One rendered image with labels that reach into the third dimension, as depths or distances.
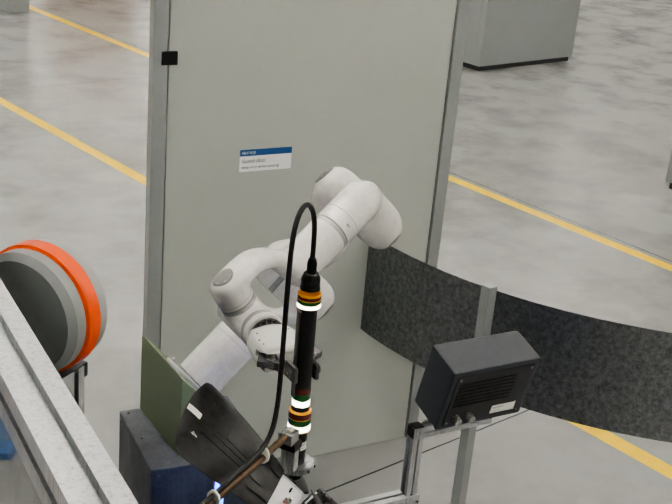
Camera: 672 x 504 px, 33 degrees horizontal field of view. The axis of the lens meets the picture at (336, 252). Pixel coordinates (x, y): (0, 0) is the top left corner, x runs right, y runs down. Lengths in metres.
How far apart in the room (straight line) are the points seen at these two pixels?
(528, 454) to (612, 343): 1.13
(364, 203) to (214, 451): 0.65
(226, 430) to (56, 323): 0.83
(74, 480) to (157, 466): 2.09
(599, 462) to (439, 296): 1.22
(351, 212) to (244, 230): 1.70
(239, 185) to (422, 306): 0.80
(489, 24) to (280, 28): 8.03
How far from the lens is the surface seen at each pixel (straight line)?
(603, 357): 3.91
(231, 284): 2.23
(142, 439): 2.95
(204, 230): 4.00
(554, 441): 5.02
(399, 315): 4.25
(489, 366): 2.79
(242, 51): 3.86
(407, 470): 2.89
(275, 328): 2.21
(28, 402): 0.85
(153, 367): 2.94
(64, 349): 1.35
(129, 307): 5.85
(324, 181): 2.58
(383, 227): 2.54
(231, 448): 2.11
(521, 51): 12.31
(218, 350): 2.86
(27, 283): 1.35
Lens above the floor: 2.47
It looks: 22 degrees down
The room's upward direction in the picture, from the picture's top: 5 degrees clockwise
